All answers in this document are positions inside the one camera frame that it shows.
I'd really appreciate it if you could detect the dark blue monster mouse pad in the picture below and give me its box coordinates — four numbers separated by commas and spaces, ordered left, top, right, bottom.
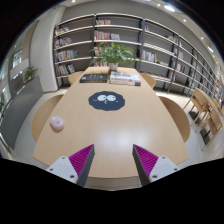
88, 91, 125, 111

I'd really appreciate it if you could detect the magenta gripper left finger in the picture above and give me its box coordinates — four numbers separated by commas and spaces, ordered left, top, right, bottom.
47, 144, 95, 187

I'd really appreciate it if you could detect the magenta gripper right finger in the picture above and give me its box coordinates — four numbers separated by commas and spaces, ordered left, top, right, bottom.
132, 144, 179, 186

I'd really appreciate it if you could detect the wooden chair left near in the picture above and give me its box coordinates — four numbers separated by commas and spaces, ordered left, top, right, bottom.
31, 94, 62, 141

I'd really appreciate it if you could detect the black book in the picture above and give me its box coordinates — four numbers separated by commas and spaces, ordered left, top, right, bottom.
80, 74, 108, 83

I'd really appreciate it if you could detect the small potted plant left background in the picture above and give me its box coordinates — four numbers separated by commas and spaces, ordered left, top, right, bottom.
24, 66, 38, 82

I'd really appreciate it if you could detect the wooden chair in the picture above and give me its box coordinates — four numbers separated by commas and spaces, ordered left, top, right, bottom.
68, 71, 82, 84
141, 73, 156, 87
160, 96, 190, 142
31, 94, 62, 141

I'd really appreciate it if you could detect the large wall bookshelf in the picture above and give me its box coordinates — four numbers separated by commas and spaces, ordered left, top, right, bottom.
53, 13, 224, 100

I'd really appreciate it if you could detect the white red book stack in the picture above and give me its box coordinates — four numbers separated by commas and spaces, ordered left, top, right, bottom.
109, 71, 141, 86

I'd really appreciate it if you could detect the wooden chair right far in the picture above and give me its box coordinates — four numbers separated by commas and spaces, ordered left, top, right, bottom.
141, 73, 156, 87

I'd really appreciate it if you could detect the wooden chair left far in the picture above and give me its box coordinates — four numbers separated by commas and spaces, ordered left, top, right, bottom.
68, 71, 82, 84

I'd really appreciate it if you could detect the wooden chair set right background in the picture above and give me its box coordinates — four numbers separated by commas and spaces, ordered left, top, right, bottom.
184, 88, 223, 146

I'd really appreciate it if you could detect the green potted plant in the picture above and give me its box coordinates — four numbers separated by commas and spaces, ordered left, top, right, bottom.
90, 42, 140, 65

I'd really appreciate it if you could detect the wooden chair right near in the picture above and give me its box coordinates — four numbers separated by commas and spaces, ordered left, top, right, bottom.
160, 96, 190, 142

